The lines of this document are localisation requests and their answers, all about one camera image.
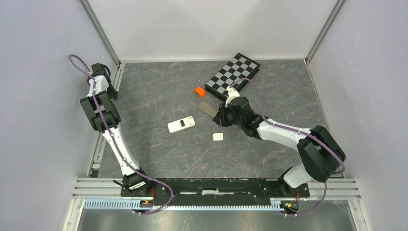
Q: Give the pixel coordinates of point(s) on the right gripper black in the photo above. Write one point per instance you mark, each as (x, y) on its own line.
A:
(220, 118)

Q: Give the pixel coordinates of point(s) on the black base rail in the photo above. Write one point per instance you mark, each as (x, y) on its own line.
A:
(222, 191)

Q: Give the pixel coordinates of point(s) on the white battery cover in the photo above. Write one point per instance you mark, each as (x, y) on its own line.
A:
(218, 137)

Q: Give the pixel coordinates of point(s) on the orange tape roll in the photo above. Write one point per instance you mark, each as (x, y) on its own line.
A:
(200, 91)

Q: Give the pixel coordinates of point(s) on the red white remote control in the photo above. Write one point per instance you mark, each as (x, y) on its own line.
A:
(181, 124)

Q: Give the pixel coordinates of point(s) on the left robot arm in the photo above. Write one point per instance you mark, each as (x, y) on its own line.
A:
(104, 118)

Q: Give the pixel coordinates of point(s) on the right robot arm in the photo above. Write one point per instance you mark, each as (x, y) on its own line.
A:
(320, 154)

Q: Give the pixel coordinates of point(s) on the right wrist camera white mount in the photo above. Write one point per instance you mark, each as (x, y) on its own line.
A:
(232, 94)

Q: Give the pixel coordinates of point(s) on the white beige remote control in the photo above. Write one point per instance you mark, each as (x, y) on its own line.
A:
(208, 108)

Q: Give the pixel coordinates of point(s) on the folded black chessboard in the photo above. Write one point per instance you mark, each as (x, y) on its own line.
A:
(238, 67)

